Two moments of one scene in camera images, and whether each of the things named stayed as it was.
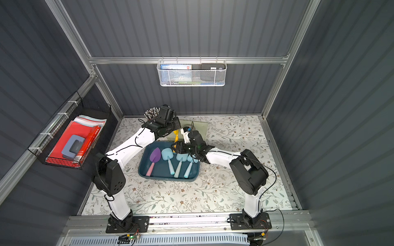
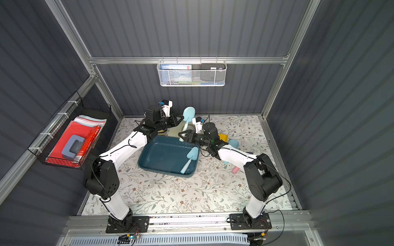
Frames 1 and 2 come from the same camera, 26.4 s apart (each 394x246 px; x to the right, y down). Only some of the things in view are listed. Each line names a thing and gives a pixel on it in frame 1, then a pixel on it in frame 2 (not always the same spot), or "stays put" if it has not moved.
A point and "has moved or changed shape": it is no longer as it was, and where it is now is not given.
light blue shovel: x=180 y=157 -> x=189 y=115
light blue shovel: x=167 y=154 -> x=234 y=143
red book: x=89 y=140 stays put
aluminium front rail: x=186 y=222 stays put
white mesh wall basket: x=192 y=73 stays put
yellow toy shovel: x=176 y=138 -> x=223 y=137
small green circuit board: x=126 y=239 stays put
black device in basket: x=213 y=72 stays put
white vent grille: x=231 y=239 stays put
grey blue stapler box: x=73 y=147 stays put
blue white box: x=176 y=74 stays put
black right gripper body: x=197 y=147 -> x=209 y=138
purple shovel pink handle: x=155 y=156 has moved or changed shape
